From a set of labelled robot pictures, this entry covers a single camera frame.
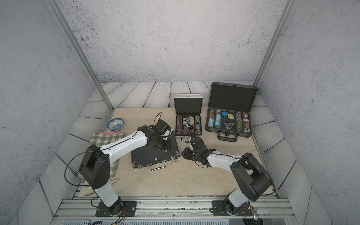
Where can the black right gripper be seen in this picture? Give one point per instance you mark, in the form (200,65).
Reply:
(186,153)

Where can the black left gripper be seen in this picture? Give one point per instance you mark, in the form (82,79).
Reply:
(167,148)

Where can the black carbon poker case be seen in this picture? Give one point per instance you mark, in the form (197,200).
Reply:
(146,156)

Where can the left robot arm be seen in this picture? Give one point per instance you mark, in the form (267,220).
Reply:
(96,162)

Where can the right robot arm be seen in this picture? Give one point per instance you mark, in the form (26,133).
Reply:
(252,178)

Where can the small silver poker case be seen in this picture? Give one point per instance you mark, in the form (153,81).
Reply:
(188,121)

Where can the large black poker case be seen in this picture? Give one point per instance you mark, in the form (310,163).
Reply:
(236,99)

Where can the triangular all-in button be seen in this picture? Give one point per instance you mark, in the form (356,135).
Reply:
(229,126)

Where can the blue floral ceramic bowl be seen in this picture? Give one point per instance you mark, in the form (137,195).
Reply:
(115,124)

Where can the pink cutting board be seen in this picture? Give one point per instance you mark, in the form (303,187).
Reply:
(109,133)

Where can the blue small blind button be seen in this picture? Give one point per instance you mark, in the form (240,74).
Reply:
(225,114)

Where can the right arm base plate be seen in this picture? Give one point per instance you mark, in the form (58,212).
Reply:
(225,208)

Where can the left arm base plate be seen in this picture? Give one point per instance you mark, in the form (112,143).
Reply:
(119,209)

